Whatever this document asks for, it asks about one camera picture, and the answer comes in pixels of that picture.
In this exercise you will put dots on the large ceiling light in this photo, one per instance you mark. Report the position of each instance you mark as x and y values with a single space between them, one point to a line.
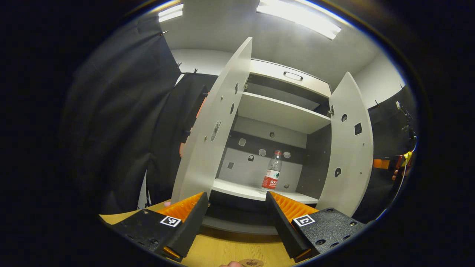
297 16

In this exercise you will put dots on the round wooden coaster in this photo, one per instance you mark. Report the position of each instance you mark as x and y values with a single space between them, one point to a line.
252 263

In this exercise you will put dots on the clear red label water bottle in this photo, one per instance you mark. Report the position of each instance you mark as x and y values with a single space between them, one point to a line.
271 178

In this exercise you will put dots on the white cabinet door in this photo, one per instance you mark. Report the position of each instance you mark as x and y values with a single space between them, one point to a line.
207 148
349 155

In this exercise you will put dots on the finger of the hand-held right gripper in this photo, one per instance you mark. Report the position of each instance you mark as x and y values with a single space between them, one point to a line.
381 164

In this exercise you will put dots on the white cabinet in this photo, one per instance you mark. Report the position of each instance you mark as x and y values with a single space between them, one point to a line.
278 111

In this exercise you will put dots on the white cabinet drawer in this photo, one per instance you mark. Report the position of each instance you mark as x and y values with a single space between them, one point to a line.
267 70

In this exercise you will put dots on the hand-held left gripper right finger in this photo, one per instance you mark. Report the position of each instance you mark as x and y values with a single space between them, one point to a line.
284 230

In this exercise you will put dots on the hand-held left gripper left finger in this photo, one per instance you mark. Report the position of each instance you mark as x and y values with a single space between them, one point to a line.
187 230

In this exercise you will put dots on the black equipment stand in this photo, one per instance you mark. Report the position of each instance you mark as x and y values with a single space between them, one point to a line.
407 118

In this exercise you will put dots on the small ceiling light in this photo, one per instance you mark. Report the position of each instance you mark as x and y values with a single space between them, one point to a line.
170 13

